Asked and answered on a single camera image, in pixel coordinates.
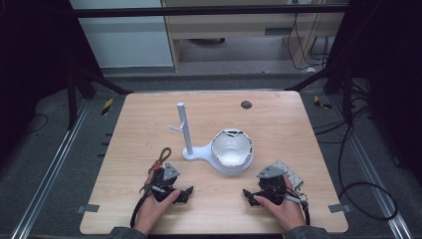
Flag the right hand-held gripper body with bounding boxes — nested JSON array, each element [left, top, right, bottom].
[[256, 164, 291, 205]]

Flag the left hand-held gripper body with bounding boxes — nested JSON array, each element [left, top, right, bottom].
[[143, 161, 187, 203]]

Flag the olive and orange key lanyard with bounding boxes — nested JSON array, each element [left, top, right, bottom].
[[147, 146, 173, 176]]

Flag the white stand with bowl tray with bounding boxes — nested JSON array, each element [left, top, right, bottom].
[[167, 102, 256, 176]]

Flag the person's right hand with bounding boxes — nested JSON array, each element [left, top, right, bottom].
[[253, 174, 307, 232]]

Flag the person's left hand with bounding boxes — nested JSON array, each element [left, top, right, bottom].
[[133, 168, 182, 236]]

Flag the yellow and black tape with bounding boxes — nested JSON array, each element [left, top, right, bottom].
[[313, 95, 333, 111], [101, 98, 114, 117]]

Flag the black metal stand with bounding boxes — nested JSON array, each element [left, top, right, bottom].
[[65, 64, 134, 131], [284, 61, 355, 126]]

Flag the white cabinet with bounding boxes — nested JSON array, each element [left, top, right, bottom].
[[69, 0, 175, 70]]

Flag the light wooden desk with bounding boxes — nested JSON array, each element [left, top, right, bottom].
[[160, 0, 346, 73]]

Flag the black curtain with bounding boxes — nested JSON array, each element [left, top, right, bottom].
[[0, 0, 105, 163], [324, 0, 422, 187]]

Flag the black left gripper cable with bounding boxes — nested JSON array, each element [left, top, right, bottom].
[[129, 183, 157, 229]]

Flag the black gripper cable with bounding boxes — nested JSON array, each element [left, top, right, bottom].
[[129, 183, 157, 229], [287, 187, 312, 227]]

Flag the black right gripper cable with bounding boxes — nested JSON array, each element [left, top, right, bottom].
[[287, 187, 312, 227]]

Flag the thick black floor cable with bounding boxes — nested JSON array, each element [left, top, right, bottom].
[[313, 99, 400, 222]]

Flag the aluminium floor rail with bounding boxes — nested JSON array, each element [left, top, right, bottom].
[[9, 99, 92, 239], [330, 96, 415, 239]]

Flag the black cables under desk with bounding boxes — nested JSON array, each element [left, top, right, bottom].
[[286, 12, 330, 73]]

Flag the thin black floor cable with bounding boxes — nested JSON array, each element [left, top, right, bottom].
[[19, 113, 50, 136]]

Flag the black horizontal frame bar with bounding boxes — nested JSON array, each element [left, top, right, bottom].
[[70, 4, 350, 19]]

